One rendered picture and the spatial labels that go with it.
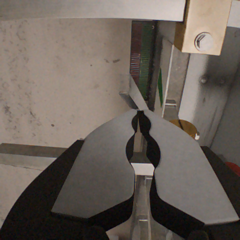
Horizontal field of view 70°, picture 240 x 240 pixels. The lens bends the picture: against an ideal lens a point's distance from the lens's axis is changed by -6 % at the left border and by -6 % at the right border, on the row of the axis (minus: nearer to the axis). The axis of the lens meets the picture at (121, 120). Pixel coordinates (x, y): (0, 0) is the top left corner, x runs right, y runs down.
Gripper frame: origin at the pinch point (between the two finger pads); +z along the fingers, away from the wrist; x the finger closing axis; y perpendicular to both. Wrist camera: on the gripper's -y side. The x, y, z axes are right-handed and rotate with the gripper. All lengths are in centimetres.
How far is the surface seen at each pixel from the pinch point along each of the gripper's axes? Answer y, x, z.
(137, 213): 61, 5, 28
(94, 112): 58, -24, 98
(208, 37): -3.8, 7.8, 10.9
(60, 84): 38, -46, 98
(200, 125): 24.2, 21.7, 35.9
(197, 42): -3.1, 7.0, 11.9
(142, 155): 16.8, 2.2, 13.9
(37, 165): 19.0, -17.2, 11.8
